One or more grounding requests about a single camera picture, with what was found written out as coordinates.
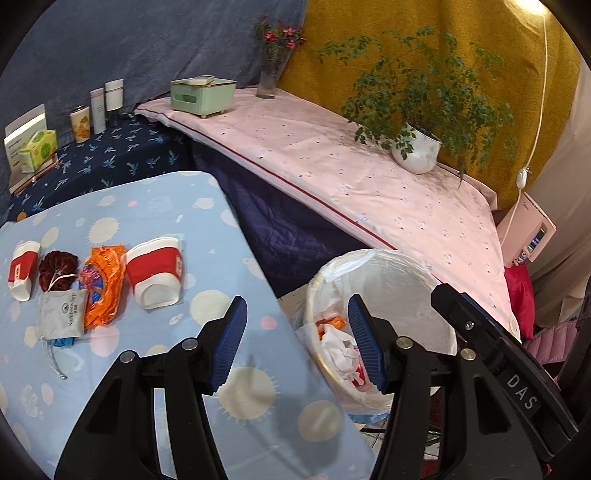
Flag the grey drawstring pouch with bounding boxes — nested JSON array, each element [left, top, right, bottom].
[[35, 289, 88, 340]]

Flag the orange snack wrapper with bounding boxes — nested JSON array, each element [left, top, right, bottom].
[[315, 316, 346, 339], [78, 244, 126, 330]]

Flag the red white paper cup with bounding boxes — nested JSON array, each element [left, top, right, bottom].
[[7, 240, 41, 302], [124, 236, 183, 310]]

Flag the dark red velvet scrunchie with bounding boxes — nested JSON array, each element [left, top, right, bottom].
[[39, 250, 78, 292]]

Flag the white glove pair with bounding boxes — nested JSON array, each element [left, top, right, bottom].
[[321, 324, 361, 386]]

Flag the white lined trash bin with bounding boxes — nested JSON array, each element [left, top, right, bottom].
[[290, 249, 458, 420]]

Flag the light blue planet tablecloth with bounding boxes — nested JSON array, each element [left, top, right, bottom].
[[1, 172, 375, 479]]

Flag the pink white device box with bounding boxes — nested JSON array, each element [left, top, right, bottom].
[[494, 193, 556, 267]]

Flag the dark blue floral cloth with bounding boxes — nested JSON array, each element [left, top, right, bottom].
[[1, 116, 194, 221]]

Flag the green tissue pack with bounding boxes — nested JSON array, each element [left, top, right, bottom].
[[18, 130, 58, 173]]

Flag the white open cardboard box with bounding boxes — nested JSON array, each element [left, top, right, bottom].
[[4, 104, 57, 194]]

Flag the yellow patterned can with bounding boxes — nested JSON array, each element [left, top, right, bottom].
[[69, 105, 91, 144]]

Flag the mustard yellow curtain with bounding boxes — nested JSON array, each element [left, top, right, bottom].
[[280, 1, 580, 208]]

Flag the pink bed sheet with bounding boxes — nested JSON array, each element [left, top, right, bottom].
[[135, 88, 520, 336]]

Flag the potted green plant white pot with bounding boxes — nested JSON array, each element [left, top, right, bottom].
[[317, 25, 518, 173]]

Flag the white slim bottle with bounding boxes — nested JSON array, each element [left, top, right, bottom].
[[90, 87, 106, 134]]

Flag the white lidded jar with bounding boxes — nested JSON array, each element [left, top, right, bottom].
[[104, 79, 124, 112]]

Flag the mint green tissue box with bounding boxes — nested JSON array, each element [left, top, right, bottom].
[[170, 75, 236, 118]]

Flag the blue grey blanket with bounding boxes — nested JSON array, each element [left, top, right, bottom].
[[0, 0, 309, 153]]

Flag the glass vase red flowers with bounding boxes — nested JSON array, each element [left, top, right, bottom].
[[253, 17, 305, 100]]

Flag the white cable with switch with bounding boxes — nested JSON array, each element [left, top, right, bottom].
[[515, 8, 552, 191]]

